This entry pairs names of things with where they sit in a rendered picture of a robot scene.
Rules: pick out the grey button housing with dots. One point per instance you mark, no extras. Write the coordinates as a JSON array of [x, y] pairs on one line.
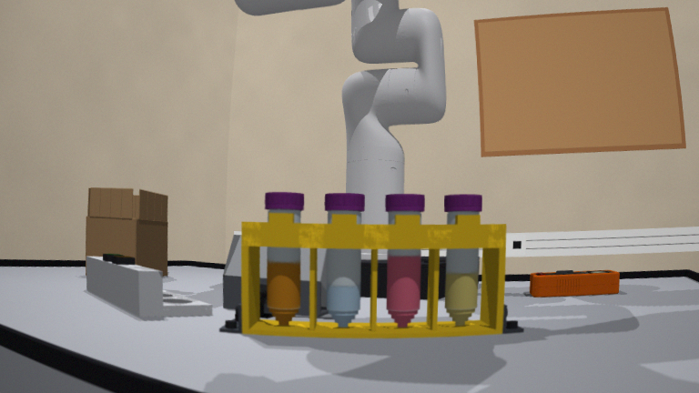
[[232, 280]]

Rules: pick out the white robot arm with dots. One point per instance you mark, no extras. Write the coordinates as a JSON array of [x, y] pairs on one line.
[[374, 100]]

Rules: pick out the purple screw cap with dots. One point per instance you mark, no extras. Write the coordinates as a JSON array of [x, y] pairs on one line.
[[404, 202], [463, 203], [284, 200], [344, 201]]

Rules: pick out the black table edge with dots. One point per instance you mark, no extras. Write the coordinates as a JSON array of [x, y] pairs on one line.
[[120, 380]]

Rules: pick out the brown cardboard box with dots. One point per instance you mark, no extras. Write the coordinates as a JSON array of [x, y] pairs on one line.
[[111, 229]]

